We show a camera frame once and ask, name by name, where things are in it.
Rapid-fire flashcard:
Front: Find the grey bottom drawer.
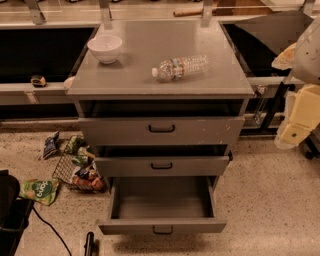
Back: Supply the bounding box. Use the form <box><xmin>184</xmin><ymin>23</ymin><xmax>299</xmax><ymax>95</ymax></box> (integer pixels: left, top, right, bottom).
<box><xmin>97</xmin><ymin>176</ymin><xmax>226</xmax><ymax>235</ymax></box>

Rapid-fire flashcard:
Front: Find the red snack packet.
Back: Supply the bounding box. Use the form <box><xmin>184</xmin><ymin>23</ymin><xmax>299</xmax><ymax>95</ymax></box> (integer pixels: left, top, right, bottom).
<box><xmin>71</xmin><ymin>175</ymin><xmax>105</xmax><ymax>191</ymax></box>

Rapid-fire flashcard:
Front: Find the green snack bag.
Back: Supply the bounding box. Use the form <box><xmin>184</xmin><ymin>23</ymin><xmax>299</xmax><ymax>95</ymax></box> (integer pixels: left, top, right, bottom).
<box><xmin>19</xmin><ymin>179</ymin><xmax>59</xmax><ymax>206</ymax></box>

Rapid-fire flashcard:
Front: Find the black handle at bottom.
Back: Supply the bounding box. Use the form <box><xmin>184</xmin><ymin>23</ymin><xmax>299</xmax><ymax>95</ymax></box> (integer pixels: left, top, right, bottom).
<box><xmin>84</xmin><ymin>232</ymin><xmax>94</xmax><ymax>256</ymax></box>

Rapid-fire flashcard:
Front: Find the grey drawer cabinet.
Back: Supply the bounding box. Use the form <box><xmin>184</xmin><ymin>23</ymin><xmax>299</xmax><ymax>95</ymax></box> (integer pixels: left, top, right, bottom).
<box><xmin>65</xmin><ymin>18</ymin><xmax>256</xmax><ymax>191</ymax></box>

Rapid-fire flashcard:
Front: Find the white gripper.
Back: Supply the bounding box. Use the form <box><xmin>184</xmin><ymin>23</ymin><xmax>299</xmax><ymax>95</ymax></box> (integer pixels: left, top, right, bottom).
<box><xmin>274</xmin><ymin>84</ymin><xmax>320</xmax><ymax>149</ymax></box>

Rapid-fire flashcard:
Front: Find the black floor cable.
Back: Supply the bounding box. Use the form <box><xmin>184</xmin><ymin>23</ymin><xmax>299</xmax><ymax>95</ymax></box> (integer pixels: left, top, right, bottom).
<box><xmin>31</xmin><ymin>205</ymin><xmax>73</xmax><ymax>256</ymax></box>

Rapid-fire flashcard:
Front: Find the white ceramic bowl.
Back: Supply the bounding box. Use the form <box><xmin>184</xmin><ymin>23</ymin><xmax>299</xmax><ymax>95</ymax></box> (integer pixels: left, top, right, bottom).
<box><xmin>87</xmin><ymin>35</ymin><xmax>123</xmax><ymax>64</ymax></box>

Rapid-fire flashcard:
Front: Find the clear plastic water bottle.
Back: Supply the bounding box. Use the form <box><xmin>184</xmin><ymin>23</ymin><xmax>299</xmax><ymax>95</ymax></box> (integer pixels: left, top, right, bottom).
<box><xmin>151</xmin><ymin>54</ymin><xmax>209</xmax><ymax>81</ymax></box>

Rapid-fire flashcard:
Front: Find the black wire basket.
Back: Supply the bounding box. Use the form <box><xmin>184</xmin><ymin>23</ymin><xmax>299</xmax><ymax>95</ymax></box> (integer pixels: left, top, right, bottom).
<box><xmin>53</xmin><ymin>144</ymin><xmax>106</xmax><ymax>192</ymax></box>

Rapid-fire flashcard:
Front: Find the grey drawer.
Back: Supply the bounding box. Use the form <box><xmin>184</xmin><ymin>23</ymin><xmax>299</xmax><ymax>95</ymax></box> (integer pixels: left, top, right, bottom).
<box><xmin>77</xmin><ymin>99</ymin><xmax>246</xmax><ymax>147</ymax></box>
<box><xmin>95</xmin><ymin>145</ymin><xmax>232</xmax><ymax>177</ymax></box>
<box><xmin>97</xmin><ymin>176</ymin><xmax>226</xmax><ymax>235</ymax></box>

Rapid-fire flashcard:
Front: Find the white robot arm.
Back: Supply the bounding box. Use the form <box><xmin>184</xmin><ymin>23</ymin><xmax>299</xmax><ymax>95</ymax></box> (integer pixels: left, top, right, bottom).
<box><xmin>271</xmin><ymin>17</ymin><xmax>320</xmax><ymax>149</ymax></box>

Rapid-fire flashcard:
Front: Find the black stand with tray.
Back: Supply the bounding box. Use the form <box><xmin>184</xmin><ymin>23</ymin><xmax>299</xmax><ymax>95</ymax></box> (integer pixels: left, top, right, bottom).
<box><xmin>234</xmin><ymin>9</ymin><xmax>320</xmax><ymax>160</ymax></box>

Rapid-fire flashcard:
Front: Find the grey top drawer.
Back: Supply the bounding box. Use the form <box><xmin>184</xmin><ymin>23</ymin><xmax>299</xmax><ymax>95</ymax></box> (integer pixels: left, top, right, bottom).
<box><xmin>77</xmin><ymin>99</ymin><xmax>246</xmax><ymax>147</ymax></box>

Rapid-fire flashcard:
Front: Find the black equipment at left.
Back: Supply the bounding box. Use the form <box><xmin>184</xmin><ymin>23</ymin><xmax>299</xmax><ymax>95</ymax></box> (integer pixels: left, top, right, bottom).
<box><xmin>0</xmin><ymin>170</ymin><xmax>33</xmax><ymax>256</ymax></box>

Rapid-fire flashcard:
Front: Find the black tape measure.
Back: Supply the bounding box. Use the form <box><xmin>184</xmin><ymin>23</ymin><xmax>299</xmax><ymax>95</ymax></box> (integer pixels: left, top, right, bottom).
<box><xmin>30</xmin><ymin>75</ymin><xmax>46</xmax><ymax>87</ymax></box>

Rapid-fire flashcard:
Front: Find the grey middle drawer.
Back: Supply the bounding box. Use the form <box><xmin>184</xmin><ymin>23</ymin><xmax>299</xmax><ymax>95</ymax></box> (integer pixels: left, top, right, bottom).
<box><xmin>95</xmin><ymin>145</ymin><xmax>232</xmax><ymax>177</ymax></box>

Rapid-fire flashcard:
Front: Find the green chip bag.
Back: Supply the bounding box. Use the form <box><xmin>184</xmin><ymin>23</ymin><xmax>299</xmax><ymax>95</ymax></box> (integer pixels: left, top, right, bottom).
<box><xmin>64</xmin><ymin>135</ymin><xmax>87</xmax><ymax>154</ymax></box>

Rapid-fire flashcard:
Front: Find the wooden rolling pin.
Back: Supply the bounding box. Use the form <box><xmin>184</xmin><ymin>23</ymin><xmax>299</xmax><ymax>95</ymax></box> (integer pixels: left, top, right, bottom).
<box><xmin>173</xmin><ymin>8</ymin><xmax>217</xmax><ymax>17</ymax></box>

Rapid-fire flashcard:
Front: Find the blue snack bag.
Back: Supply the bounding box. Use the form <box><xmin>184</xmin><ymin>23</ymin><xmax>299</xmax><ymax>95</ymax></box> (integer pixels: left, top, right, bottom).
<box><xmin>43</xmin><ymin>131</ymin><xmax>60</xmax><ymax>159</ymax></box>

